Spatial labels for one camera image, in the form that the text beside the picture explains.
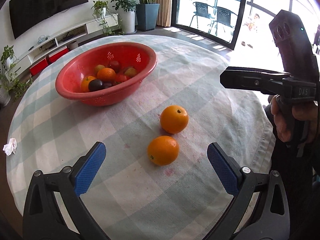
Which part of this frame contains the plant ribbed white pot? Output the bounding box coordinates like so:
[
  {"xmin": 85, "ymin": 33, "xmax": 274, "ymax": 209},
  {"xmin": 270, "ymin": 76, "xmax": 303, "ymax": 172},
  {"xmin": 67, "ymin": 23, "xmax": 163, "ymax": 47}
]
[{"xmin": 0, "ymin": 86, "xmax": 11, "ymax": 107}]

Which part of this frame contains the crumpled white tissue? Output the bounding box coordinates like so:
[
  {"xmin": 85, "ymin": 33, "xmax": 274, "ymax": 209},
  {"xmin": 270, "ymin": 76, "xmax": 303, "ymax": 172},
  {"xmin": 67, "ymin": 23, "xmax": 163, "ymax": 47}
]
[{"xmin": 3, "ymin": 138, "xmax": 17, "ymax": 156}]

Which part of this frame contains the yellow-green round fruit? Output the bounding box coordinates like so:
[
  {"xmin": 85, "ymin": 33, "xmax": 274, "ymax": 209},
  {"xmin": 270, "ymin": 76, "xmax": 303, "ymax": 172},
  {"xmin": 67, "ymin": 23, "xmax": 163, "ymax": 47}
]
[{"xmin": 124, "ymin": 67, "xmax": 138, "ymax": 78}]

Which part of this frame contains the tall plant blue pot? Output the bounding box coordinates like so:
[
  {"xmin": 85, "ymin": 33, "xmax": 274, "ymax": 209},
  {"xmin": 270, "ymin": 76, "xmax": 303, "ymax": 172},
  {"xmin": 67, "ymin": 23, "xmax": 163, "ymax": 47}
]
[{"xmin": 136, "ymin": 0, "xmax": 159, "ymax": 31}]

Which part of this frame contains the person's right hand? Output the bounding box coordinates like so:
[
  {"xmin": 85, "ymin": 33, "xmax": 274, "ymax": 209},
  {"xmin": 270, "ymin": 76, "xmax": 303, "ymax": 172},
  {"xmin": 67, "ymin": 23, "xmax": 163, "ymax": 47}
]
[{"xmin": 269, "ymin": 94, "xmax": 320, "ymax": 144}]

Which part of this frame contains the leafy plant white pot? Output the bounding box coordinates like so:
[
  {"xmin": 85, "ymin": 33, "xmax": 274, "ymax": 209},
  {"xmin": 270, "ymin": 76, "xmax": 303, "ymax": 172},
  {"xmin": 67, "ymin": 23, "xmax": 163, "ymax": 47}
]
[{"xmin": 111, "ymin": 0, "xmax": 136, "ymax": 35}]

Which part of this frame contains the black balcony chair left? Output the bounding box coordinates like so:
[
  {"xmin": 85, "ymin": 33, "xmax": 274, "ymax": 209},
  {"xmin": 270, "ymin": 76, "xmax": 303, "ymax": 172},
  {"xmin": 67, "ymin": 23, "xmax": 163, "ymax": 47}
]
[{"xmin": 189, "ymin": 2, "xmax": 216, "ymax": 28}]

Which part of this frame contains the black balcony chair right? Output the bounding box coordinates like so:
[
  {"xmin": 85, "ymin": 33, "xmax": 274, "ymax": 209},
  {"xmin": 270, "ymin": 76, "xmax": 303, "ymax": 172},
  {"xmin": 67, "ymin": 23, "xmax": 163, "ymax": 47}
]
[{"xmin": 208, "ymin": 7, "xmax": 238, "ymax": 43}]

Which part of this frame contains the red storage box right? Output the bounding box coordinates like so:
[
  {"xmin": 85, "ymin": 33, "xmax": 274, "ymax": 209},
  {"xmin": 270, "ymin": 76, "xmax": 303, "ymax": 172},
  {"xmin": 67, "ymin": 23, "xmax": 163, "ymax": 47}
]
[{"xmin": 48, "ymin": 47, "xmax": 69, "ymax": 63}]

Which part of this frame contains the vine plant left of cabinet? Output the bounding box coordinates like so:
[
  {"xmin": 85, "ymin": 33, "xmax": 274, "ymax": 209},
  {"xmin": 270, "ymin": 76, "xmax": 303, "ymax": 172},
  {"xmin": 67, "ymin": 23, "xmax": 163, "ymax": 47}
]
[{"xmin": 1, "ymin": 45, "xmax": 33, "ymax": 101}]

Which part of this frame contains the red storage box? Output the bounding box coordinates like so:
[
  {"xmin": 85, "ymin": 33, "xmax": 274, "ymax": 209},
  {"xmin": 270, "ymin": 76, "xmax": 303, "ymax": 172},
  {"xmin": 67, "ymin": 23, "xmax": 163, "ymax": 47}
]
[
  {"xmin": 48, "ymin": 47, "xmax": 69, "ymax": 63},
  {"xmin": 29, "ymin": 59, "xmax": 49, "ymax": 76}
]

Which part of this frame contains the black balcony chair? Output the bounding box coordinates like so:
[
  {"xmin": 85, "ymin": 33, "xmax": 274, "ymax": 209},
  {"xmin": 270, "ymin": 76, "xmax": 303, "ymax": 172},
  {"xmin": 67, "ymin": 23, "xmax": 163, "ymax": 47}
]
[
  {"xmin": 208, "ymin": 7, "xmax": 238, "ymax": 43},
  {"xmin": 189, "ymin": 2, "xmax": 216, "ymax": 28}
]

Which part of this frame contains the orange with stem top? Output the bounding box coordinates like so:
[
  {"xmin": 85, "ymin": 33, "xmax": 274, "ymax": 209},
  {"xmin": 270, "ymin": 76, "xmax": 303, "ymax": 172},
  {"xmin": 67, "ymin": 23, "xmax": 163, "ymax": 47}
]
[{"xmin": 160, "ymin": 105, "xmax": 189, "ymax": 134}]

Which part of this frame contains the green white checked tablecloth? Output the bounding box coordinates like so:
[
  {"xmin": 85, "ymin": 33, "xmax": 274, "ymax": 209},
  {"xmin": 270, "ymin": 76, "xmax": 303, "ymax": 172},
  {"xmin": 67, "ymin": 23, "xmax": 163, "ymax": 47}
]
[{"xmin": 7, "ymin": 35, "xmax": 275, "ymax": 239}]

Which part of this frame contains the beige curtain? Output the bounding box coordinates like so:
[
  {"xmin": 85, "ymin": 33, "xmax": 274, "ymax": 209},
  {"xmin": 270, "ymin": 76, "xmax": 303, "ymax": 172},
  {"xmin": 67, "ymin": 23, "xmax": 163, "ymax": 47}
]
[{"xmin": 156, "ymin": 0, "xmax": 172, "ymax": 27}]

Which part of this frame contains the small white pot on floor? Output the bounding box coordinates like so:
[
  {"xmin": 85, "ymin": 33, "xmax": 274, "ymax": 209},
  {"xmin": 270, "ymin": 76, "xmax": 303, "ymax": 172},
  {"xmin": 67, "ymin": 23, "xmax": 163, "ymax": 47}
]
[{"xmin": 67, "ymin": 40, "xmax": 79, "ymax": 50}]

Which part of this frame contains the red grape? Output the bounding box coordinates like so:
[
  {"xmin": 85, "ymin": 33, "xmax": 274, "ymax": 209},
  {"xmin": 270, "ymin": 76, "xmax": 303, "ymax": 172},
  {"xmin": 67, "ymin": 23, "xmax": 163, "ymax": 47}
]
[{"xmin": 121, "ymin": 66, "xmax": 131, "ymax": 74}]

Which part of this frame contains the person on balcony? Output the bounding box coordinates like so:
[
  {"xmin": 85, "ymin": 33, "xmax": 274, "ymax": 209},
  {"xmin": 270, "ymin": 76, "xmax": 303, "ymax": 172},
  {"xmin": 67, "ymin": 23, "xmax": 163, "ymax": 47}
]
[{"xmin": 241, "ymin": 13, "xmax": 260, "ymax": 48}]

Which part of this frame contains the red storage box left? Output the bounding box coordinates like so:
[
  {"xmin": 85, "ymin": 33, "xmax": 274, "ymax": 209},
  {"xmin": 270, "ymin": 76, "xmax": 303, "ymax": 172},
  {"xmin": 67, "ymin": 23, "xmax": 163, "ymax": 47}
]
[{"xmin": 29, "ymin": 59, "xmax": 49, "ymax": 76}]

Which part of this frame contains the black wall television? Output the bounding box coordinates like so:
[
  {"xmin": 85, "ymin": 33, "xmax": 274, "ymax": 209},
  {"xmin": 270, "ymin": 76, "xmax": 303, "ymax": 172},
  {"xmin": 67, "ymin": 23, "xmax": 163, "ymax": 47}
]
[{"xmin": 9, "ymin": 0, "xmax": 88, "ymax": 39}]

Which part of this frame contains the dark plum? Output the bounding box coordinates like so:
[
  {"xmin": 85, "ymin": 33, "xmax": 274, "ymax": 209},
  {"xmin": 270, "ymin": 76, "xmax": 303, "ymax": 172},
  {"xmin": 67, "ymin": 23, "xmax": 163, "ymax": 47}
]
[
  {"xmin": 88, "ymin": 79, "xmax": 104, "ymax": 92},
  {"xmin": 103, "ymin": 82, "xmax": 113, "ymax": 89}
]

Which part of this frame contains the orange small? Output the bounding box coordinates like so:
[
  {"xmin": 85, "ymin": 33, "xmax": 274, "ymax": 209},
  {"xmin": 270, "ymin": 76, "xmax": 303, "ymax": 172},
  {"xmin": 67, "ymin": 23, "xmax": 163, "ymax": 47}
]
[{"xmin": 80, "ymin": 75, "xmax": 96, "ymax": 93}]

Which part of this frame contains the red plastic colander bowl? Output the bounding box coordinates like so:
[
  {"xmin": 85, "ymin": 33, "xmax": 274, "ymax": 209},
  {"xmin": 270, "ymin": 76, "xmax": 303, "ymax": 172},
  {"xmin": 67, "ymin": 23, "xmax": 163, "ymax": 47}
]
[{"xmin": 55, "ymin": 42, "xmax": 157, "ymax": 106}]

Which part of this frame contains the trailing vine plant on cabinet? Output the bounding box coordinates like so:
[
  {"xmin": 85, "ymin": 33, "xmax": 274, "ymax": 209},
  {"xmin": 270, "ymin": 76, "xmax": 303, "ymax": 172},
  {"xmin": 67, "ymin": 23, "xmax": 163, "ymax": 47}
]
[{"xmin": 91, "ymin": 0, "xmax": 119, "ymax": 36}]

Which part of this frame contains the white tv cabinet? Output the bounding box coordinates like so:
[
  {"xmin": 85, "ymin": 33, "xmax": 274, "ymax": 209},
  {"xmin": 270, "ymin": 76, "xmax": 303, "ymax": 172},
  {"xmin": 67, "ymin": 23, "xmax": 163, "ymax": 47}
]
[{"xmin": 14, "ymin": 19, "xmax": 103, "ymax": 76}]

